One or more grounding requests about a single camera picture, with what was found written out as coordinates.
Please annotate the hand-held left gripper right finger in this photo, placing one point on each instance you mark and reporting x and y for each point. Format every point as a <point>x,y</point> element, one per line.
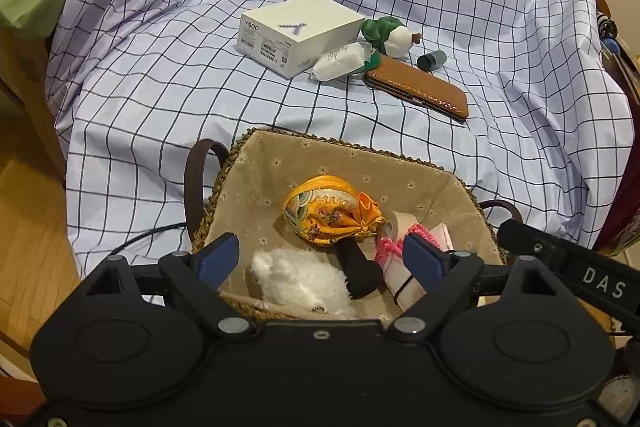
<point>422,258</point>

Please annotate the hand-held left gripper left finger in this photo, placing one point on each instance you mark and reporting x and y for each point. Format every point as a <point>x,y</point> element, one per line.
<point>217,257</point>

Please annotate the pink and white cloth bundle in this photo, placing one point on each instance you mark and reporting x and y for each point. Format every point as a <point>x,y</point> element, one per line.
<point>400,219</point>

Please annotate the woven basket with fabric lining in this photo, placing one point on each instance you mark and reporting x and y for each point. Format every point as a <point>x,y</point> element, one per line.
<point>260,187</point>

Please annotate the white fluffy plush toy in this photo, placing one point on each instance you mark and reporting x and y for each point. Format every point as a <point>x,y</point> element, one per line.
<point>300,279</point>

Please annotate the orange patterned cloth bundle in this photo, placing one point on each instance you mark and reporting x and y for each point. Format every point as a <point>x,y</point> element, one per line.
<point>320,212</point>

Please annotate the checked light purple sheet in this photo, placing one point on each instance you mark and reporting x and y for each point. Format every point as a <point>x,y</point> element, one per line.
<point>175,107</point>

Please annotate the brown leather case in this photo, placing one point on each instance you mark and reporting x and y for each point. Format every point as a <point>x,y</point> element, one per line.
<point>415,89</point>

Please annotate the grey cylinder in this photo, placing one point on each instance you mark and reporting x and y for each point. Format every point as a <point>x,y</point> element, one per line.
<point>432,61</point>

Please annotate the clear packet of white cotton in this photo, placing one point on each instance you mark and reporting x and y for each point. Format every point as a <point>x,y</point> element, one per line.
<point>337,62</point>

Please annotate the green and white duck plush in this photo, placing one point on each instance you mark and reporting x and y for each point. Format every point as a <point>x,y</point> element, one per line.
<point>395,39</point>

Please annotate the white cardboard box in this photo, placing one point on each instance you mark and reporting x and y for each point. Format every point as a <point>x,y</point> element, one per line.
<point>300,27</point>

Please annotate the striped fabric item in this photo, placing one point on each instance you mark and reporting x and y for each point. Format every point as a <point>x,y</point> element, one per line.
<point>609,29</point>

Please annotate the wooden bed frame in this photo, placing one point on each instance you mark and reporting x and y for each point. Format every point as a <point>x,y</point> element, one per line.
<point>27,77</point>

